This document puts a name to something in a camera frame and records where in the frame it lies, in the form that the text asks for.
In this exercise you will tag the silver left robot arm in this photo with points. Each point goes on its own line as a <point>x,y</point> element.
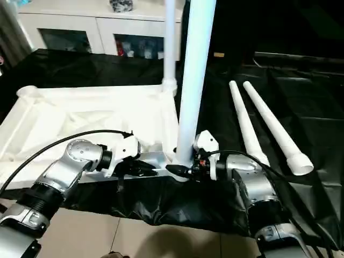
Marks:
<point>64,172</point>

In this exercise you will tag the grey curtain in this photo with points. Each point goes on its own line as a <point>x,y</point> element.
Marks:
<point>13,27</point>

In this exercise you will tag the black plastic mat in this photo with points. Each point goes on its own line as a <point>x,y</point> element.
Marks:
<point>161,207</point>

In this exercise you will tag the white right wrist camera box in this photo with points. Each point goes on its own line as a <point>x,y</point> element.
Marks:
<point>207,144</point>

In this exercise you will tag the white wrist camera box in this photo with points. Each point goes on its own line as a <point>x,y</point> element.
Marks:
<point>207,144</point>
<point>124,149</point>

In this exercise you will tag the long black bar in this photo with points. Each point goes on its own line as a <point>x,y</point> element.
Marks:
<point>301,59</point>

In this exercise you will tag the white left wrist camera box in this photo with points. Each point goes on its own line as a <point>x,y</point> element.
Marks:
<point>124,149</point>

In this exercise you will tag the white plastic table top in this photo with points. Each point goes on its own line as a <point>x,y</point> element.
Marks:
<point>80,107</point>

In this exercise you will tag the small beige label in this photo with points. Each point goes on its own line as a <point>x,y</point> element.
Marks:
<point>219,54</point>

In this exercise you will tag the white sideboard with glass doors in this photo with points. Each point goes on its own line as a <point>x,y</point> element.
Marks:
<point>97,27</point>

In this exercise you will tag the white plastic table leg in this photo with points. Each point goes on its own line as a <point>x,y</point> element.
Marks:
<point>244,121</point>
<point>277,129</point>
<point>170,43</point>
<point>193,64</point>

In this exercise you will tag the dark object on cabinet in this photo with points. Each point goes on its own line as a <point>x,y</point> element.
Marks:
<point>121,5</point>

